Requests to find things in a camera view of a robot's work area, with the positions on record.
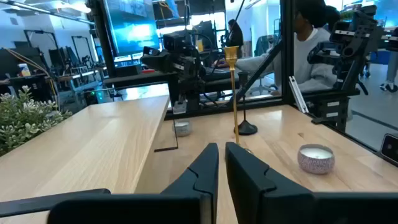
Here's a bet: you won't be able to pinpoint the grey patterned candle tin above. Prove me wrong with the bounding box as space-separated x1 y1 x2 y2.
172 119 193 138

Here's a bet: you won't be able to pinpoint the standing person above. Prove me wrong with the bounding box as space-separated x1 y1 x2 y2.
225 19 245 59

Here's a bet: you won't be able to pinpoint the large wall screen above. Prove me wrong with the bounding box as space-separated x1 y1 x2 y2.
104 0 161 59

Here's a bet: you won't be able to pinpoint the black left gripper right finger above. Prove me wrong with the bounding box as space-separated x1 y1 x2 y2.
224 141 315 224

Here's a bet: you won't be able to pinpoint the green potted plant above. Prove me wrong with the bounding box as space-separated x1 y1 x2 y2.
0 85 73 156

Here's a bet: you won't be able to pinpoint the silver aluminium extrusion bars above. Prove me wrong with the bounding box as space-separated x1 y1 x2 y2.
288 75 310 114

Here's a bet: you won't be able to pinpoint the tall gold candlestick holder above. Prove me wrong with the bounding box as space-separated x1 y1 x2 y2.
223 45 241 146

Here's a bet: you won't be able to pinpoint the seated person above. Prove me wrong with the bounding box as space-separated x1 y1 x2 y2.
236 0 341 94

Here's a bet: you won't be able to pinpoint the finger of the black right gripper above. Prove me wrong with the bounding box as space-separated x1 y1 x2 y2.
142 46 161 57
140 55 161 72

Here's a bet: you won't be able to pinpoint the wooden shelf with black legs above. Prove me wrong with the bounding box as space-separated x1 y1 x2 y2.
0 95 180 224

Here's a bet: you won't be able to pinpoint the pink ornament patterned candle tin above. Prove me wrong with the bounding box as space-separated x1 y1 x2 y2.
297 144 336 175

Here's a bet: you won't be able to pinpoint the white office chair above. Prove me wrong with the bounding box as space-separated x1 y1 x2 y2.
248 73 278 96

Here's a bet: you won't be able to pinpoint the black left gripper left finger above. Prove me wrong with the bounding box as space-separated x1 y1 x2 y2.
160 142 220 224

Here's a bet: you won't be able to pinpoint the black aluminium table frame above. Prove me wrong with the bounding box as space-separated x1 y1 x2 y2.
86 0 398 162

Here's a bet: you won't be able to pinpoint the black table-level camera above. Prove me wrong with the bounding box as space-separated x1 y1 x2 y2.
379 133 398 166

